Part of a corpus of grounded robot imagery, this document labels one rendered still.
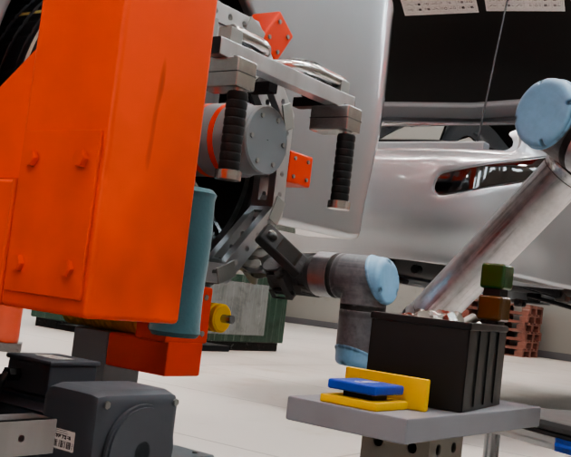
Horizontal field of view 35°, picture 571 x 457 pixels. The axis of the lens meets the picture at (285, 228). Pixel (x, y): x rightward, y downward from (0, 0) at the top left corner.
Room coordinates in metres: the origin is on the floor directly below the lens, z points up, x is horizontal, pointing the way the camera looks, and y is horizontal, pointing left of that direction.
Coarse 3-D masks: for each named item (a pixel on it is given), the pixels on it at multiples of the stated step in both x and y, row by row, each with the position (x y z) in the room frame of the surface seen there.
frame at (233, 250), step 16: (224, 16) 1.76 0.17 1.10; (240, 16) 1.80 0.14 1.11; (256, 32) 1.84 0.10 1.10; (256, 96) 1.94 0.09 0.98; (272, 96) 1.91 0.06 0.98; (288, 112) 1.95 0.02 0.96; (288, 128) 1.96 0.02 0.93; (288, 144) 1.97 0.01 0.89; (288, 160) 1.97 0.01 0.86; (256, 176) 1.97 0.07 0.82; (272, 176) 1.95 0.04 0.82; (256, 192) 1.97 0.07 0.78; (272, 192) 1.94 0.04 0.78; (256, 208) 1.96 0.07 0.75; (272, 208) 1.94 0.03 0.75; (240, 224) 1.93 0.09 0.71; (256, 224) 1.91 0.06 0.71; (272, 224) 1.95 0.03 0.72; (224, 240) 1.90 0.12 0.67; (240, 240) 1.88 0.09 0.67; (224, 256) 1.86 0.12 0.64; (240, 256) 1.87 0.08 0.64; (208, 272) 1.80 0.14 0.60; (224, 272) 1.83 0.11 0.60
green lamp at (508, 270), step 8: (488, 264) 1.43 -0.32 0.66; (496, 264) 1.43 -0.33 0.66; (504, 264) 1.42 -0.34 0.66; (488, 272) 1.43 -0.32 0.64; (496, 272) 1.42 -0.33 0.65; (504, 272) 1.42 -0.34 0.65; (512, 272) 1.44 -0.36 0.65; (480, 280) 1.44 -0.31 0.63; (488, 280) 1.43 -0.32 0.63; (496, 280) 1.42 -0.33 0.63; (504, 280) 1.42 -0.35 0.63; (512, 280) 1.44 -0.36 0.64; (496, 288) 1.43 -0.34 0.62; (504, 288) 1.42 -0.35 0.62
